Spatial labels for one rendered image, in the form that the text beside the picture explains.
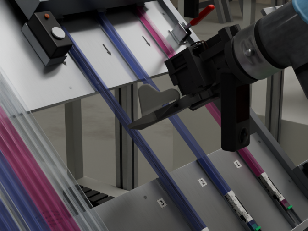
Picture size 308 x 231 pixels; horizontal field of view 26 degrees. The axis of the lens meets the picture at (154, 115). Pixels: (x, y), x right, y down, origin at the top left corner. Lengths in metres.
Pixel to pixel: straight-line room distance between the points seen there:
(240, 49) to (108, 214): 0.31
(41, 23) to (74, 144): 0.60
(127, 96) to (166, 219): 0.55
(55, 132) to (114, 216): 3.05
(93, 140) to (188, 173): 2.75
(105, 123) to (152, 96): 3.20
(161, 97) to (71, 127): 0.69
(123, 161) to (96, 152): 2.08
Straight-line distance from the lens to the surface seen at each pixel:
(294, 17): 0.86
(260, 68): 0.90
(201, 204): 1.12
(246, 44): 0.90
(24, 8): 1.15
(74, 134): 1.65
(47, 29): 1.10
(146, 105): 0.98
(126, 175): 1.61
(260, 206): 1.21
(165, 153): 3.66
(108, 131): 4.03
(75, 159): 1.67
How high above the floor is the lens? 1.26
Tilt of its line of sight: 17 degrees down
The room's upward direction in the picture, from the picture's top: straight up
